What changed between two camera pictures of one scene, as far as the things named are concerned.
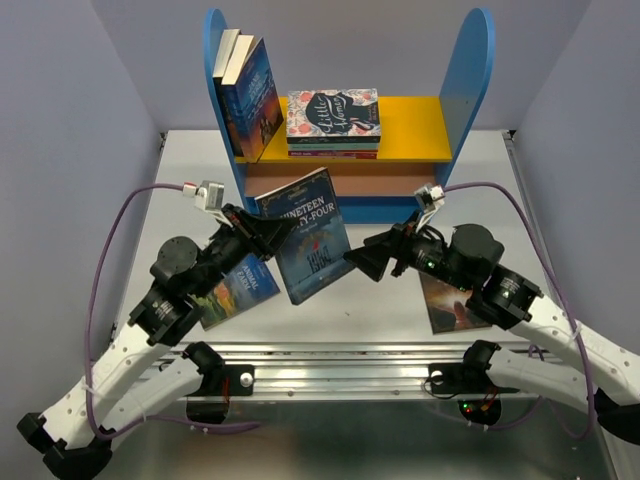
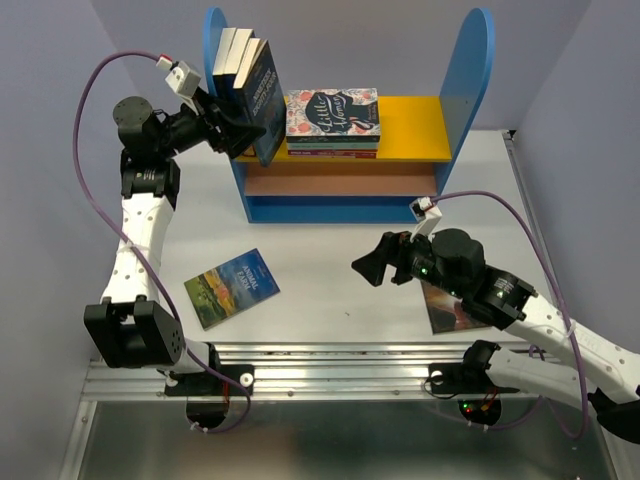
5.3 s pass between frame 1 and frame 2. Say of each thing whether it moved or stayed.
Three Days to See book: stayed
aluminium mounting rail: stayed
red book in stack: stayed
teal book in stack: stayed
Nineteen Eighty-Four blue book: moved
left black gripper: moved
